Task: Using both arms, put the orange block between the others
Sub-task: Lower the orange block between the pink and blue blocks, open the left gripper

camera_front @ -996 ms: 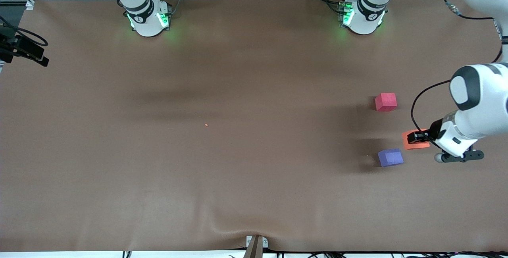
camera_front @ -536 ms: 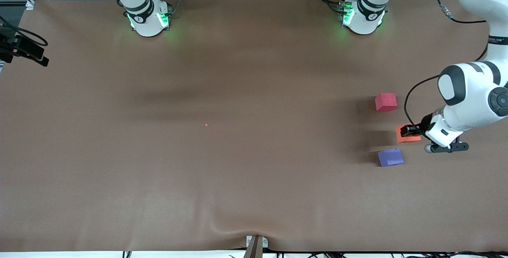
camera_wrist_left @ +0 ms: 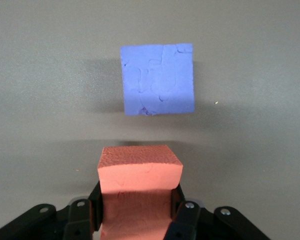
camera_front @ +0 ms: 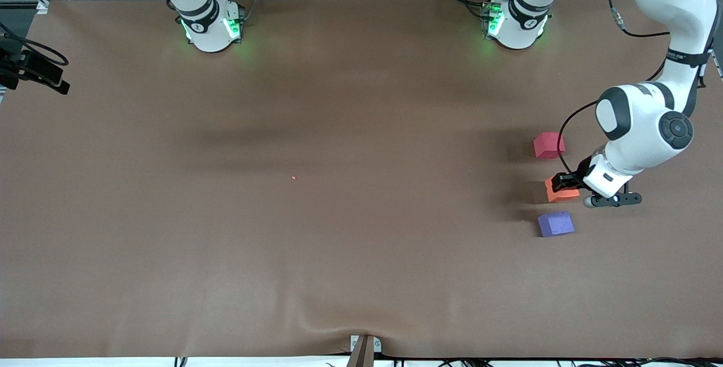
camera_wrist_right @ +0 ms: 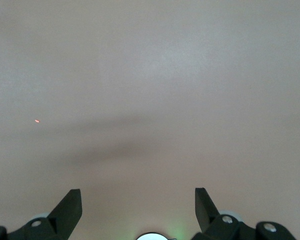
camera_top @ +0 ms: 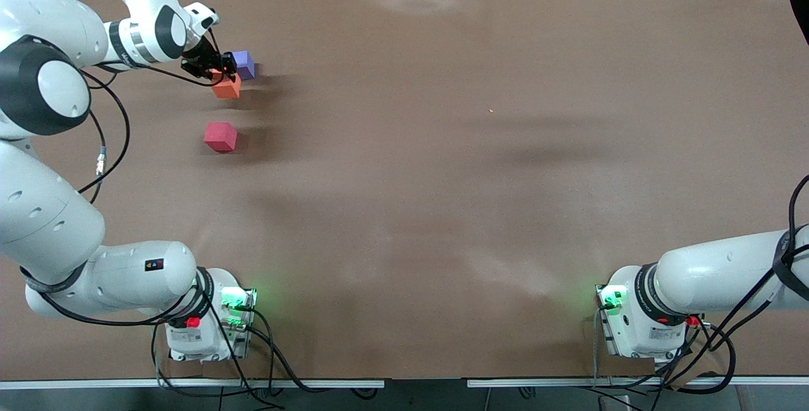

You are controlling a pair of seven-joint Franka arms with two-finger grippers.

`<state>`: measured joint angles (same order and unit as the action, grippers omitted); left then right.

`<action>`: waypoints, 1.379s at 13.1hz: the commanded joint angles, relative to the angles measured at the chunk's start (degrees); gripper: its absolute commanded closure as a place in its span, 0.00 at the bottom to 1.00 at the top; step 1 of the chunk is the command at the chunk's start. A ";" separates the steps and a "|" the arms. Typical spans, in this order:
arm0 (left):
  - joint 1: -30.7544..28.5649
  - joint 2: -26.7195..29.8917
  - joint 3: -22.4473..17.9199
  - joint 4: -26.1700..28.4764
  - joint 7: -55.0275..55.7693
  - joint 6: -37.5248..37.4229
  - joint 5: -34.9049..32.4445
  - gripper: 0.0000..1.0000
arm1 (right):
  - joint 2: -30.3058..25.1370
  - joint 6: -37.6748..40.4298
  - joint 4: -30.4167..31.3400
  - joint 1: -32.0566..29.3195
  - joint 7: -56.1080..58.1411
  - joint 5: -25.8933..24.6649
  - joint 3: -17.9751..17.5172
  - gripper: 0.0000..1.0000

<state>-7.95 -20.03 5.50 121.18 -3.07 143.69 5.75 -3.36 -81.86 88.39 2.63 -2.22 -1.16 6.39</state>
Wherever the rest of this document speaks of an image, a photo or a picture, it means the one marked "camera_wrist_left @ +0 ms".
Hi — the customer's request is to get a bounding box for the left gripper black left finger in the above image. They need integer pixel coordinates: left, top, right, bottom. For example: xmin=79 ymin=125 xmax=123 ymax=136
xmin=0 ymin=179 xmax=104 ymax=240

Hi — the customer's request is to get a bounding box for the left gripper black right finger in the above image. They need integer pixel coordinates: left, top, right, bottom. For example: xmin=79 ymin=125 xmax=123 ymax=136
xmin=164 ymin=184 xmax=271 ymax=240

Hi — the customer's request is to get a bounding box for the orange foam block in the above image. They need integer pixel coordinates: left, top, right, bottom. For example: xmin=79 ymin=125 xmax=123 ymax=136
xmin=96 ymin=144 xmax=185 ymax=240

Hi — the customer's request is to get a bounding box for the purple-blue foam block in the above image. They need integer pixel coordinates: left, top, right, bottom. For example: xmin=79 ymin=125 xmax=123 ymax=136
xmin=119 ymin=42 xmax=196 ymax=117

